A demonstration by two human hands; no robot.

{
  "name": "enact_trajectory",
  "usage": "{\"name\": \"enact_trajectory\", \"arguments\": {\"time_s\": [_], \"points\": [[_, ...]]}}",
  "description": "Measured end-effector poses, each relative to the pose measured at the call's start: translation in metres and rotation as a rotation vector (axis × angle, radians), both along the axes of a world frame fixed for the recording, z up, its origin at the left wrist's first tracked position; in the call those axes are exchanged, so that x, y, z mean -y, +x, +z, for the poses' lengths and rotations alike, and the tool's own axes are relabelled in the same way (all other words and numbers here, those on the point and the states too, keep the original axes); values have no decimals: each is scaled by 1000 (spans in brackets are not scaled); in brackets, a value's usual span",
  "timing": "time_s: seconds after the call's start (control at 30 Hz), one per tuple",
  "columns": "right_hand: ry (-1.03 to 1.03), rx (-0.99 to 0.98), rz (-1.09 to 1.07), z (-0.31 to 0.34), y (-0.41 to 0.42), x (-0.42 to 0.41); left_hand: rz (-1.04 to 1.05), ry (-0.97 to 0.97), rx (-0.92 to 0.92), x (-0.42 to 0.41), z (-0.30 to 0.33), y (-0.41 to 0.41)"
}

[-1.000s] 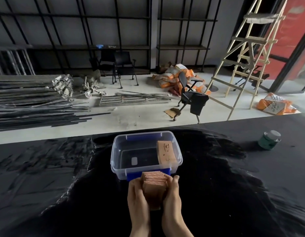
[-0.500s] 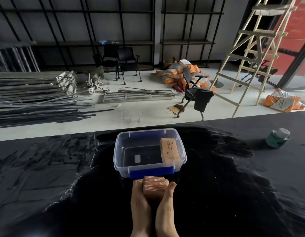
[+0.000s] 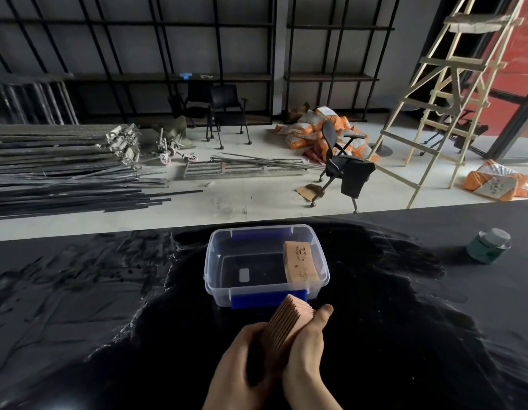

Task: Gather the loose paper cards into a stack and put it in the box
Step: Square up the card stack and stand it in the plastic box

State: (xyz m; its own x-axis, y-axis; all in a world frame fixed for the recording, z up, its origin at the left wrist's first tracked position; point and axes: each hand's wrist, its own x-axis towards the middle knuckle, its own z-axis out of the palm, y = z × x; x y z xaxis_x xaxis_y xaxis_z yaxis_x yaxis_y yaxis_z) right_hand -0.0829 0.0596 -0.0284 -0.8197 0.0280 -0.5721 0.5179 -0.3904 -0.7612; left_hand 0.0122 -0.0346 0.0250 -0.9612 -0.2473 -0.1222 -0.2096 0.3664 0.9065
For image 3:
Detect pile of orange sacks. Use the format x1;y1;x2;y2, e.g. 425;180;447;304
274;106;381;163

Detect orange and white sack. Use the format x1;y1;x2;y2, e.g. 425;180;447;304
463;160;528;202

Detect black folding chair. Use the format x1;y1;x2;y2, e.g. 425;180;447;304
205;84;252;150

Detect person's right hand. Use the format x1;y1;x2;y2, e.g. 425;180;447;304
281;304;338;410

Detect black metal shelving rack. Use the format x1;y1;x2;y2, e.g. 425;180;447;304
0;0;278;126
283;0;402;123

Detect brown cardboard scrap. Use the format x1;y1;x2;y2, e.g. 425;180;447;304
295;183;325;202

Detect person's left hand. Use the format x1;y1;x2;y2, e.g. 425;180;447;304
203;322;273;410

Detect metal grid frame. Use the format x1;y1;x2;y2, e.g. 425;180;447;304
183;153;323;180

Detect black swivel office chair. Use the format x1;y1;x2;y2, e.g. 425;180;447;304
310;120;376;213

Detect leaning metal panels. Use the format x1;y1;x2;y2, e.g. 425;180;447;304
0;72;79;125

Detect brown paper sleeves bundle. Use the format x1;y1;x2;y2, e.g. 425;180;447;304
283;241;321;285

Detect stack of brown paper sleeves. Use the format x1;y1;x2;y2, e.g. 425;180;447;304
260;294;317;380

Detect wooden stepladder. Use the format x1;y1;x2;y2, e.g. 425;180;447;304
368;0;527;209

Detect caster wheel assembly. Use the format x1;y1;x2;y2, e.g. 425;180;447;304
155;127;197;164

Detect pile of metal bars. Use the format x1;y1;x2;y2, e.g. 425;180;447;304
0;123;203;221

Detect clear plastic storage box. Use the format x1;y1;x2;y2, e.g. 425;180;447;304
203;224;331;310

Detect green jar with white lid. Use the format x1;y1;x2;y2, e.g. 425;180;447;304
466;228;512;265

